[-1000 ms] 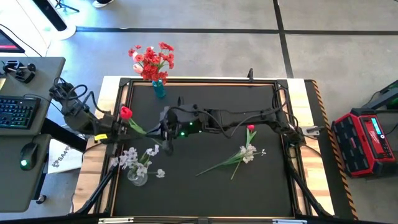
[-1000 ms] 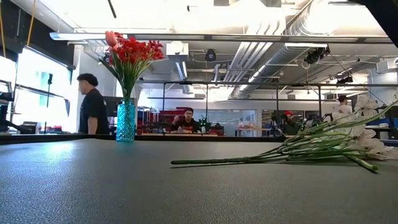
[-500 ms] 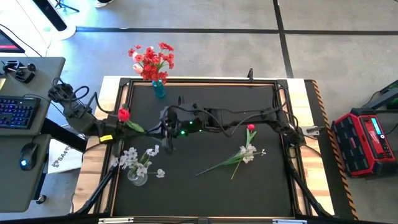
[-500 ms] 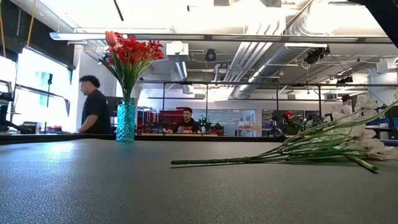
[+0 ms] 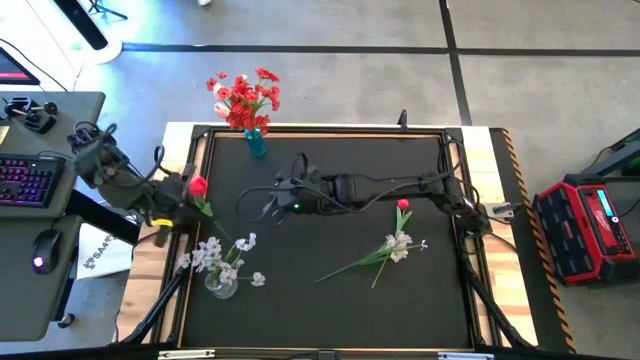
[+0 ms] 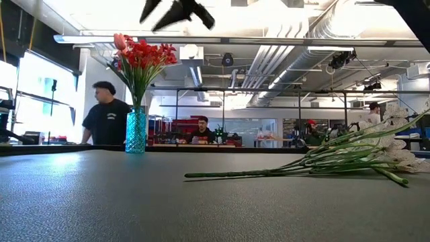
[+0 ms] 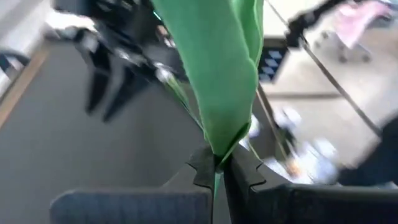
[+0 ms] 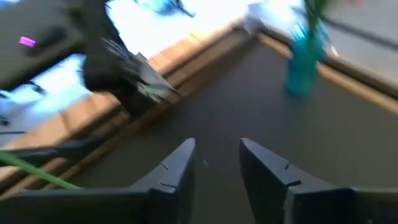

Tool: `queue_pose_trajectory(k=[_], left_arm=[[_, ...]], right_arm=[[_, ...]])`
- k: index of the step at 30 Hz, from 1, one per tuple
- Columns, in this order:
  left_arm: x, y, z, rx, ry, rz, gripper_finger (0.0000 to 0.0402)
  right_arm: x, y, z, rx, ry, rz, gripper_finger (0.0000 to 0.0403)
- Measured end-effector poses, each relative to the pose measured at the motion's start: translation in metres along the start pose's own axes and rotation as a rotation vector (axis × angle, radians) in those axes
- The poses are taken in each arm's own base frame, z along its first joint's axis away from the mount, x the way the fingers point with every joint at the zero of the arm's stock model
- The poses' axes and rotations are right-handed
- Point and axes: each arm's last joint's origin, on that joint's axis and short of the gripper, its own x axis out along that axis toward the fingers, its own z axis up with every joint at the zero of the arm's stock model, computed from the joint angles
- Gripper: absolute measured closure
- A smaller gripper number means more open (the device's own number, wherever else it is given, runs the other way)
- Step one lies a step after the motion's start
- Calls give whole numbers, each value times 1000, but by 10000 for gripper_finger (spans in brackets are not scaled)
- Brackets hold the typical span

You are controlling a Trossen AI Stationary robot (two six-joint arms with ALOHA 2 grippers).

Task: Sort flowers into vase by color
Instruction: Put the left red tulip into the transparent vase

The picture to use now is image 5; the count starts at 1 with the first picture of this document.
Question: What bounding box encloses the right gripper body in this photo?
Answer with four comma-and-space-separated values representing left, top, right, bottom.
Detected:
272, 167, 334, 216

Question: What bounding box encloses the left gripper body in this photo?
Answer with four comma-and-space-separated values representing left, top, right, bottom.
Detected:
147, 163, 201, 249

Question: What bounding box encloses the white artificial flower bunch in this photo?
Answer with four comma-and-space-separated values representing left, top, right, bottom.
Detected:
313, 230, 430, 285
175, 231, 268, 289

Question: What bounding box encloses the red artificial flower bunch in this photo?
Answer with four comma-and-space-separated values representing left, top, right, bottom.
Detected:
205, 66, 282, 137

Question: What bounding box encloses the blue textured glass vase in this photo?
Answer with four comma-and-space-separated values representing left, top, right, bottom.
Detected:
243, 127, 269, 160

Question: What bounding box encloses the clear glass vase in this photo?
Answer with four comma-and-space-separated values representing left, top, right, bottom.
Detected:
204, 272, 240, 300

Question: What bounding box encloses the black desk support bar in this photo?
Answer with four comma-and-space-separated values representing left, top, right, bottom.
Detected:
64, 188, 141, 246

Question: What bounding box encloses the white printed paper bag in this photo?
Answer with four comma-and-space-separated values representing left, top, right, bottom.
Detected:
75, 222, 135, 280

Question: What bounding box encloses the black table mat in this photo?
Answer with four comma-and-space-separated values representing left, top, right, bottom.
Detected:
180, 135, 474, 350

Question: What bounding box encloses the black computer mouse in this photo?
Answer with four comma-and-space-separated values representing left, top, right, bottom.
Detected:
30, 228, 63, 276

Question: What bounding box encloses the black backlit keyboard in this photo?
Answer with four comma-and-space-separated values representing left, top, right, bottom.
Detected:
0, 153, 67, 209

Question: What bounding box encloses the white floor base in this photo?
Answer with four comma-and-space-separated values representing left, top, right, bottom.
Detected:
0, 0, 124, 66

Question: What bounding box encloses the grey computer desk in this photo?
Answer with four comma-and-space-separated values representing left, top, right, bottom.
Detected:
0, 90, 107, 344

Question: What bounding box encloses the black flat panel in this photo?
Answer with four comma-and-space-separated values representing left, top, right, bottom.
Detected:
52, 0, 110, 51

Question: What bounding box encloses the black tripod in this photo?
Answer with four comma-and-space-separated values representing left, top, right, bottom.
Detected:
85, 0, 129, 22

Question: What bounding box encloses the dark computer screen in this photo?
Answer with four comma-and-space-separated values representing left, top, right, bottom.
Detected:
0, 47, 41, 86

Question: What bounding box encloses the black hazard-striped edge panel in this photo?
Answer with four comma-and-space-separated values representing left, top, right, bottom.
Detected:
487, 127, 577, 355

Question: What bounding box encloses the red and black tool box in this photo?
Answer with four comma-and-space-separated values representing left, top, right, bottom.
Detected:
531, 172, 640, 288

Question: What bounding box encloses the black and green equipment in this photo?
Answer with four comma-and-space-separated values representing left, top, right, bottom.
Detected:
579, 127, 640, 179

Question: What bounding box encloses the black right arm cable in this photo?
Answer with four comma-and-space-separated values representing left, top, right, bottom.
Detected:
235, 151, 324, 224

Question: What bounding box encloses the black diagonal frame strut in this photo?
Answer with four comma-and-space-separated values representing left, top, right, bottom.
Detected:
119, 264, 201, 347
459, 239, 534, 349

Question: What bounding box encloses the black aluminium table frame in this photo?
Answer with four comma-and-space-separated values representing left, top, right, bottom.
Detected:
152, 122, 496, 354

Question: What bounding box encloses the silver metal bracket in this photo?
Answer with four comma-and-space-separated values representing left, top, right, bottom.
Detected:
157, 349, 216, 360
437, 351, 495, 360

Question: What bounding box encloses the black clamp mount device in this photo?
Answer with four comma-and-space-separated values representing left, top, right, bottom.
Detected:
2, 96, 59, 135

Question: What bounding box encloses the grey metal side bracket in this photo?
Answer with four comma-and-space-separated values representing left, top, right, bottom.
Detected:
492, 201, 522, 219

